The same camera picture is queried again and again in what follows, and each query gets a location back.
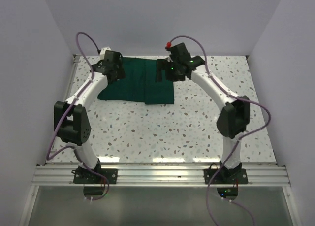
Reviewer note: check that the green surgical cloth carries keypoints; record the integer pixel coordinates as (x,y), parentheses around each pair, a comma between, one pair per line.
(140,84)

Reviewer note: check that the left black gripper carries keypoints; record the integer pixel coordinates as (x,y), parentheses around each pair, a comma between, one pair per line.
(121,74)

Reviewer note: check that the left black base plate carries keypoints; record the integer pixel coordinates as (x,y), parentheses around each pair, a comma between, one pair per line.
(83,176)

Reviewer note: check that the aluminium rail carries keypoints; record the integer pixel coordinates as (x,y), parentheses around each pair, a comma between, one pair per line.
(164,175)
(75,62)

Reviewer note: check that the aluminium front rail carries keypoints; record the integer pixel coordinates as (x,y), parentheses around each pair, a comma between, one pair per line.
(164,175)

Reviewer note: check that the aluminium left rail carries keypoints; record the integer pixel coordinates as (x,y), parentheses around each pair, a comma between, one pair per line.
(75,62)

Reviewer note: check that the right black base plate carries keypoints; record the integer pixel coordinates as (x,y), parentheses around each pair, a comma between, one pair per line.
(225,177)

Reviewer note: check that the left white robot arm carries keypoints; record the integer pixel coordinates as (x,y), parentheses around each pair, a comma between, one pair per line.
(71,122)

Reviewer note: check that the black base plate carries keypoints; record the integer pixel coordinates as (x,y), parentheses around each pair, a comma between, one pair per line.
(225,177)
(83,176)

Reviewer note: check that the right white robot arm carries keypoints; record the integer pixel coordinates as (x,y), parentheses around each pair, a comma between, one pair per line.
(234,110)

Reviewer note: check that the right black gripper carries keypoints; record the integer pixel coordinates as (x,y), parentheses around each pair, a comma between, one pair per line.
(163,64)

